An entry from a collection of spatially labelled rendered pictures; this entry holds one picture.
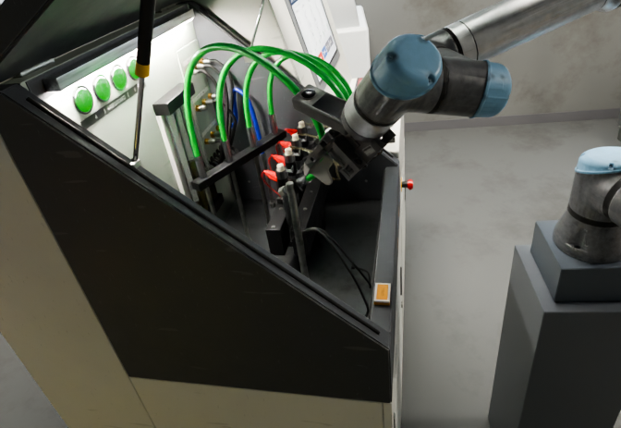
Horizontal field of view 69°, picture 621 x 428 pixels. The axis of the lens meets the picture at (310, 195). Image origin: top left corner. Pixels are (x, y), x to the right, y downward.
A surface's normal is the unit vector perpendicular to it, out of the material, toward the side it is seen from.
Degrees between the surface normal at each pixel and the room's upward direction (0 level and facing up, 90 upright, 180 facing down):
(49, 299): 90
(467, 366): 0
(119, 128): 90
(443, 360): 0
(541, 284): 0
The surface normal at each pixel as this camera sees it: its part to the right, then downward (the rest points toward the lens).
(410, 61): 0.26, -0.30
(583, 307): -0.12, -0.84
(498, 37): 0.20, 0.44
